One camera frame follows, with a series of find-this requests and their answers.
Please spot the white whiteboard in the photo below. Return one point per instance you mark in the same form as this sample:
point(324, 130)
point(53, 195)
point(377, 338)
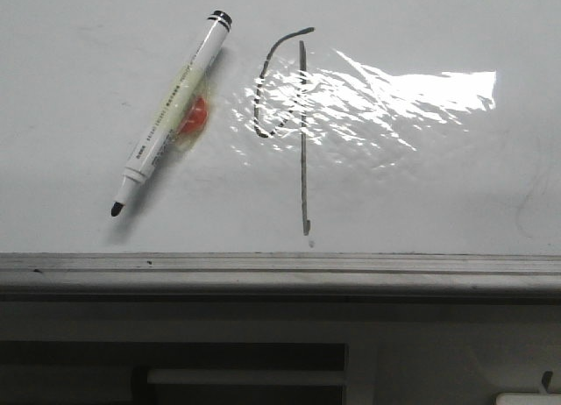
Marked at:
point(428, 126)

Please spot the white box bottom right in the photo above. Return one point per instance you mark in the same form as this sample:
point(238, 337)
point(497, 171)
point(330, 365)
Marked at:
point(528, 399)

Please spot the white whiteboard marker pen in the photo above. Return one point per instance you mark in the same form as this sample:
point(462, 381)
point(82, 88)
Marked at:
point(178, 101)

